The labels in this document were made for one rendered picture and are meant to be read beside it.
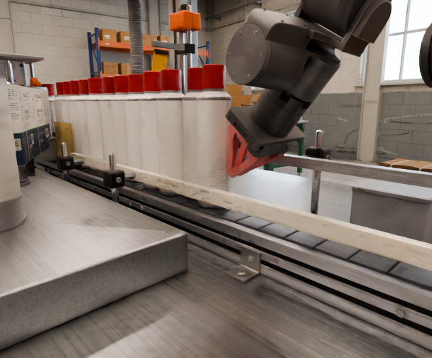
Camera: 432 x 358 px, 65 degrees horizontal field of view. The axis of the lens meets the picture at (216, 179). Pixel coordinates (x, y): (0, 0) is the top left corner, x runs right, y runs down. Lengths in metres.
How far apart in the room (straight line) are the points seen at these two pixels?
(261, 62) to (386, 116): 6.07
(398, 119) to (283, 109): 5.90
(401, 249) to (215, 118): 0.28
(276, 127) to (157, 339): 0.26
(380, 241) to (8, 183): 0.42
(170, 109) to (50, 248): 0.28
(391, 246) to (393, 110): 6.00
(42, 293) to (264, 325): 0.20
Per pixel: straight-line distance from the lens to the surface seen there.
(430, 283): 0.36
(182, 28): 0.68
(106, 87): 0.76
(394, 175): 0.41
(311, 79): 0.40
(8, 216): 0.49
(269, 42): 0.34
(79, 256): 0.38
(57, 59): 8.41
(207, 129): 0.48
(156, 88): 0.61
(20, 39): 8.35
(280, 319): 0.36
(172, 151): 0.56
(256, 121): 0.43
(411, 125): 6.20
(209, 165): 0.49
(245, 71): 0.35
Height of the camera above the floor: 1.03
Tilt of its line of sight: 13 degrees down
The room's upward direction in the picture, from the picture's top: straight up
